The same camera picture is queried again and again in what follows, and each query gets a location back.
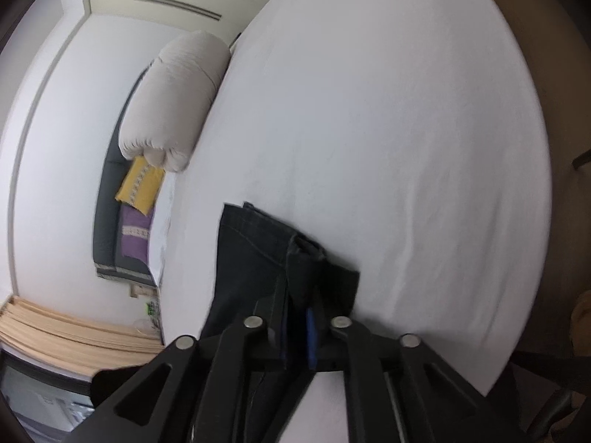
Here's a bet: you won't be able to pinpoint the sliding glass door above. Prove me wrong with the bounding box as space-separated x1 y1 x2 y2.
0 351 99 440

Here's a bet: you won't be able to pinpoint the grey padded headboard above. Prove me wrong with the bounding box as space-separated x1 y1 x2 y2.
92 62 160 287

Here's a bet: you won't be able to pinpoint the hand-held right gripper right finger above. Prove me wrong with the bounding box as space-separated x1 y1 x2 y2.
305 305 514 443

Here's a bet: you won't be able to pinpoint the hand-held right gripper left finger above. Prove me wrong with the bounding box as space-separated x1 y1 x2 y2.
65 298 315 443

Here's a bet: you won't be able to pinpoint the bed with light sheet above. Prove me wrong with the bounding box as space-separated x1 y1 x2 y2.
154 0 553 443

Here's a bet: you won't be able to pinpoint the rolled beige duvet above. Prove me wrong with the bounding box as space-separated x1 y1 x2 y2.
119 30 232 174

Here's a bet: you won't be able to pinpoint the white wire basket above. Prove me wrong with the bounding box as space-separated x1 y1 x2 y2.
135 316 163 339

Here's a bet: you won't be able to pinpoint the beige curtain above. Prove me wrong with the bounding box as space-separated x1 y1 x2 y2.
0 298 166 381

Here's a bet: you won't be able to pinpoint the dark metal frame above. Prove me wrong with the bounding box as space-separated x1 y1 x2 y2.
508 350 591 443

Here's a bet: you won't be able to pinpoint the purple patterned pillow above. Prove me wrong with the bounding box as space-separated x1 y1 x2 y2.
117 205 155 261

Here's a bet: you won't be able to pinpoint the dark denim pants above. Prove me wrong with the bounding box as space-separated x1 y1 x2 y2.
191 200 361 443

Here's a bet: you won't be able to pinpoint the yellow patterned pillow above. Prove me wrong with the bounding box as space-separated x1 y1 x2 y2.
115 156 166 215

